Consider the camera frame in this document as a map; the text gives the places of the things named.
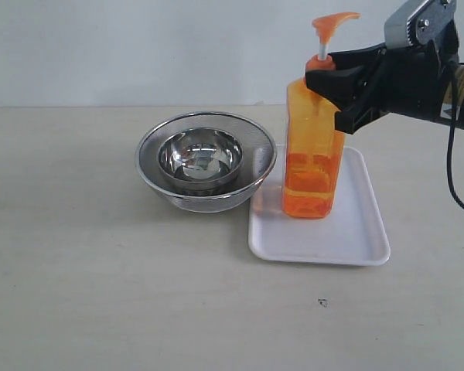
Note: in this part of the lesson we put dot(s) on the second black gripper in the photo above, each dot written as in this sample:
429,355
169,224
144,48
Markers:
421,82

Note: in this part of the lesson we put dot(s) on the orange pump soap bottle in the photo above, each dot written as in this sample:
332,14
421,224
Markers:
313,153

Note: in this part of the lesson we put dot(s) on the second grey black robot arm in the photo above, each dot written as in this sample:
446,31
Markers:
423,82

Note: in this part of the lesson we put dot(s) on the small stainless steel bowl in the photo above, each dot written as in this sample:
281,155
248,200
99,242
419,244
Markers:
199,159

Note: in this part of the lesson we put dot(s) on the steel mesh colander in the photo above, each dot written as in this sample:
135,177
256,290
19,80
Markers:
260,154

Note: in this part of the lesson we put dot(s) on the white rectangular foam tray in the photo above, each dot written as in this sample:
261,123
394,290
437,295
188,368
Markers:
353,234

